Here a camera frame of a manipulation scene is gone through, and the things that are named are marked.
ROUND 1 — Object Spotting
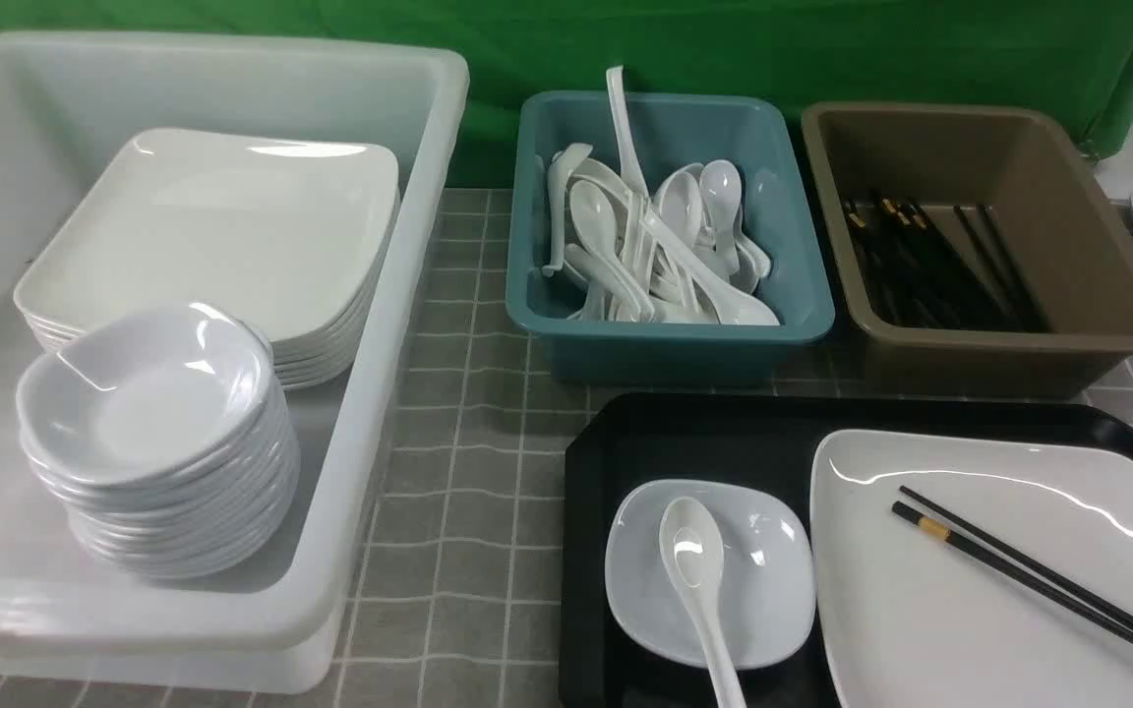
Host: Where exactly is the white ceramic soup spoon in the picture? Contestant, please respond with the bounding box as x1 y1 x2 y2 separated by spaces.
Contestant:
658 497 746 707

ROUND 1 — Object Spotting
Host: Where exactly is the small white bowl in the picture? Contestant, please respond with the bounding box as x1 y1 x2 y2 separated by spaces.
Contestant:
604 479 815 671

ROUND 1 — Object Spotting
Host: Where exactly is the white square rice plate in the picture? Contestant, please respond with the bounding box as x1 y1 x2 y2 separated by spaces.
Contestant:
810 430 1133 707

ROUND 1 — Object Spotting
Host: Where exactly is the black chopstick plain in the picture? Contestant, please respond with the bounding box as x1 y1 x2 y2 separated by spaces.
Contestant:
898 485 1133 628

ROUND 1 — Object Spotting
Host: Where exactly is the black chopstick gold band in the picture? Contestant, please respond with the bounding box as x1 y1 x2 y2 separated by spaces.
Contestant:
891 501 1133 646

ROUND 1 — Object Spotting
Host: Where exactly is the black serving tray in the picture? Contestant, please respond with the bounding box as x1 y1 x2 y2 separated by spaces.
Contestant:
557 391 1133 707

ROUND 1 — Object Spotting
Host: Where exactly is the pile of white spoons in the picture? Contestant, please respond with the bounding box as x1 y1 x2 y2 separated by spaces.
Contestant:
539 143 781 326

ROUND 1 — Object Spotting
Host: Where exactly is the upright white spoon in bin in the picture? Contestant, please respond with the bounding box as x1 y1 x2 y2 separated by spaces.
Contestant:
604 66 649 198

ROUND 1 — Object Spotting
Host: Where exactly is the teal plastic bin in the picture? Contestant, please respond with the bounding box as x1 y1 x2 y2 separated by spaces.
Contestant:
506 89 836 386

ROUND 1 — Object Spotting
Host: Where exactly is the grey checked tablecloth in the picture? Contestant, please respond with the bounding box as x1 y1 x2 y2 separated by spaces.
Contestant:
0 187 1133 708

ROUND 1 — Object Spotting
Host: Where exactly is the stack of white square plates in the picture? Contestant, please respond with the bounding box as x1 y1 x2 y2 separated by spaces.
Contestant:
12 127 400 390

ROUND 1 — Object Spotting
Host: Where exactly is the pile of black chopsticks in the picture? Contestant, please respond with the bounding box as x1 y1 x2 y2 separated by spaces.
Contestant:
842 191 1053 334

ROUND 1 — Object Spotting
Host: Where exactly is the stack of white bowls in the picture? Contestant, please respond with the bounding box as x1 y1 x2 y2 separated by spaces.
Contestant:
15 302 301 581

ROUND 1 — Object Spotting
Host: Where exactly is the brown plastic bin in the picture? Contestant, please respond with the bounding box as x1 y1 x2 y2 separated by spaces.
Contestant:
802 102 1133 399

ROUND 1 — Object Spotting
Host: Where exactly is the large white plastic bin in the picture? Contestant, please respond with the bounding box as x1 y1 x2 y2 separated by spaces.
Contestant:
0 31 469 694

